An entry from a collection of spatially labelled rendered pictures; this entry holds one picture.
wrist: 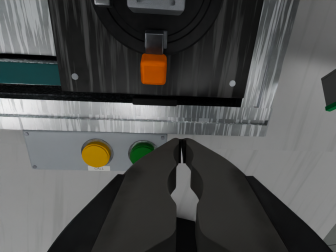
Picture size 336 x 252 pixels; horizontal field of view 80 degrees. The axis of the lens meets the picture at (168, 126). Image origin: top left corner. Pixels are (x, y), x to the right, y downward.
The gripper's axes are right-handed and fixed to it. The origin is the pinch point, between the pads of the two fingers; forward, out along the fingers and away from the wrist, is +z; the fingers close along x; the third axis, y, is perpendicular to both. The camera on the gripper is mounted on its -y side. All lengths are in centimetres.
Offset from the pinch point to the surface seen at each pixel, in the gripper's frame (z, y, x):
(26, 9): 19.1, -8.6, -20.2
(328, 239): 110, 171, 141
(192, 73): 14.7, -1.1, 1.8
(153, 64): 4.2, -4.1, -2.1
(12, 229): 20, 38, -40
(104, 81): 13.9, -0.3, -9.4
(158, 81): 4.5, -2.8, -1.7
